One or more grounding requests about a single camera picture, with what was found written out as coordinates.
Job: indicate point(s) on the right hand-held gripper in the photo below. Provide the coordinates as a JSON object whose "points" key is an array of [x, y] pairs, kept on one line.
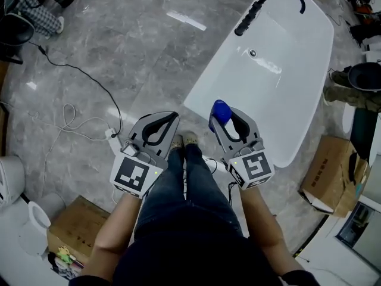
{"points": [[253, 167]]}

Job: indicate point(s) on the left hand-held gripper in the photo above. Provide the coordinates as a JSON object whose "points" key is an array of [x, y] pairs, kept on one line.
{"points": [[131, 174]]}

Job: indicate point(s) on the white bathtub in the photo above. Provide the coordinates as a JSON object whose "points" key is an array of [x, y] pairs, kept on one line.
{"points": [[268, 79]]}

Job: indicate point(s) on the person's left forearm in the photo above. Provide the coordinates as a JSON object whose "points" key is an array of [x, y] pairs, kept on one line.
{"points": [[116, 231]]}

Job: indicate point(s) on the person's right forearm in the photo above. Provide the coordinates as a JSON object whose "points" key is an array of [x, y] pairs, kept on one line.
{"points": [[262, 225]]}

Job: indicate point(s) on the metal bathtub drain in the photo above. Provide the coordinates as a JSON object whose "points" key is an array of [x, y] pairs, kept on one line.
{"points": [[252, 52]]}

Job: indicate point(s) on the black bathtub faucet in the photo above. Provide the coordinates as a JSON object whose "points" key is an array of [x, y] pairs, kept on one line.
{"points": [[253, 10]]}

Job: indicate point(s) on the person's left shoe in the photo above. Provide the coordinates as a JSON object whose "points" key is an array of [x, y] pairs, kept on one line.
{"points": [[177, 141]]}

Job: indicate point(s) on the person's shoe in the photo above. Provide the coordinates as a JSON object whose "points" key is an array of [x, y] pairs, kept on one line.
{"points": [[177, 141], [190, 138]]}

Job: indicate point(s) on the person's right shoe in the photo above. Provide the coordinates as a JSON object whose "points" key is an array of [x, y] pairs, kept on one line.
{"points": [[190, 138]]}

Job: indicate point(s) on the white power adapter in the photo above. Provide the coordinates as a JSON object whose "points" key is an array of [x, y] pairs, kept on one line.
{"points": [[110, 134]]}

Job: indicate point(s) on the person's blue jeans legs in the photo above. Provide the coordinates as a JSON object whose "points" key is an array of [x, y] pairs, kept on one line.
{"points": [[190, 195]]}

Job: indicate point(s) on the large open cardboard box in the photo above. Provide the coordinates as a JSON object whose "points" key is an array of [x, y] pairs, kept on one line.
{"points": [[330, 171]]}

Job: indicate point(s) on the cardboard box with toys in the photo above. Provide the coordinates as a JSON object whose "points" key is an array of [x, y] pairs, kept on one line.
{"points": [[77, 228]]}

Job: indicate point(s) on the person's dark top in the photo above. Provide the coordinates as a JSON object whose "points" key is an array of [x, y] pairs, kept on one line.
{"points": [[193, 264]]}

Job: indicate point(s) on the black bucket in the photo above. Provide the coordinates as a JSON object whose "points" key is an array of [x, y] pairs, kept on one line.
{"points": [[364, 76]]}

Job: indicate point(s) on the colourful toys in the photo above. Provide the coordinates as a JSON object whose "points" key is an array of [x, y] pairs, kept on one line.
{"points": [[64, 259]]}

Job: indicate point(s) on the white cabinet with glass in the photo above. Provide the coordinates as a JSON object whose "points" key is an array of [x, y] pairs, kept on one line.
{"points": [[360, 228]]}

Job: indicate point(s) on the black chair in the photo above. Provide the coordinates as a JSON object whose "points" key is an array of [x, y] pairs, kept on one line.
{"points": [[15, 31]]}

